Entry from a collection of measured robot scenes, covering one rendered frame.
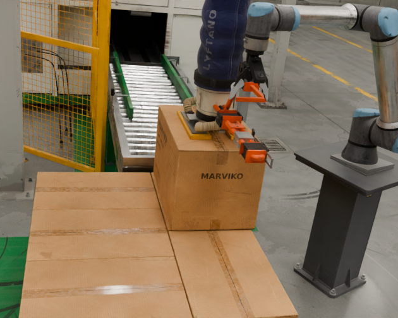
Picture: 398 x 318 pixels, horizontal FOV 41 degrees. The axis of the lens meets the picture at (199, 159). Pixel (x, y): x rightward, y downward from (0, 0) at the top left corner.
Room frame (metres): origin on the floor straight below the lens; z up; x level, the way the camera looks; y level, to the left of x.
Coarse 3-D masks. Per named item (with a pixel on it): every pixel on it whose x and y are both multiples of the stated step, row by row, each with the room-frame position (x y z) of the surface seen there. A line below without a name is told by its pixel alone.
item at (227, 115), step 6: (222, 114) 2.15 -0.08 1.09; (228, 114) 2.16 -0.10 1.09; (234, 114) 2.17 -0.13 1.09; (240, 114) 2.16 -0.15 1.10; (216, 120) 2.16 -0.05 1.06; (222, 120) 2.10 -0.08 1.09; (228, 120) 2.10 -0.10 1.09; (234, 120) 2.11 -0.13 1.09; (240, 120) 2.12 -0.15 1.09; (222, 126) 2.10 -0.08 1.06
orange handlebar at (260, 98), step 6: (252, 90) 2.66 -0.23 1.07; (258, 90) 2.62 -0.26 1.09; (258, 96) 2.56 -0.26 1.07; (216, 108) 2.26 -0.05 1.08; (228, 126) 2.05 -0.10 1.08; (234, 126) 2.03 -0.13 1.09; (240, 126) 2.03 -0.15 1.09; (252, 156) 1.76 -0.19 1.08; (258, 156) 1.76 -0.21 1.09; (264, 156) 1.77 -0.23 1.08
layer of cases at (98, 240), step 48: (48, 192) 2.27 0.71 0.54; (96, 192) 2.33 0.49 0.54; (144, 192) 2.39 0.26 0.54; (48, 240) 1.87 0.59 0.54; (96, 240) 1.91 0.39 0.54; (144, 240) 1.96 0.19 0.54; (192, 240) 2.00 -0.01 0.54; (240, 240) 2.05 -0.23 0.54; (48, 288) 1.57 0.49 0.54; (96, 288) 1.60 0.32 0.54; (144, 288) 1.63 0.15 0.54; (192, 288) 1.67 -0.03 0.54; (240, 288) 1.70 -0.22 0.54
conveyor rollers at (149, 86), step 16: (112, 64) 4.80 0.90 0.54; (128, 64) 4.85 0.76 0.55; (128, 80) 4.39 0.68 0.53; (144, 80) 4.43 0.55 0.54; (160, 80) 4.47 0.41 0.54; (144, 96) 3.98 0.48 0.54; (160, 96) 4.02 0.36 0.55; (176, 96) 4.06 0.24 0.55; (144, 112) 3.62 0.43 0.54; (128, 128) 3.25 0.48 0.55; (144, 128) 3.28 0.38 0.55; (128, 144) 2.98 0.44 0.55; (144, 144) 3.00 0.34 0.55
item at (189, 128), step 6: (180, 114) 2.46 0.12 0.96; (180, 120) 2.41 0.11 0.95; (186, 120) 2.37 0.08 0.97; (186, 126) 2.30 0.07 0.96; (192, 126) 2.30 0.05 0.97; (186, 132) 2.26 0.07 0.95; (192, 132) 2.22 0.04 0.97; (198, 132) 2.22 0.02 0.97; (204, 132) 2.23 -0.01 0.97; (192, 138) 2.19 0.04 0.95; (198, 138) 2.20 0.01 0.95; (204, 138) 2.20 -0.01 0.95; (210, 138) 2.21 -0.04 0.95
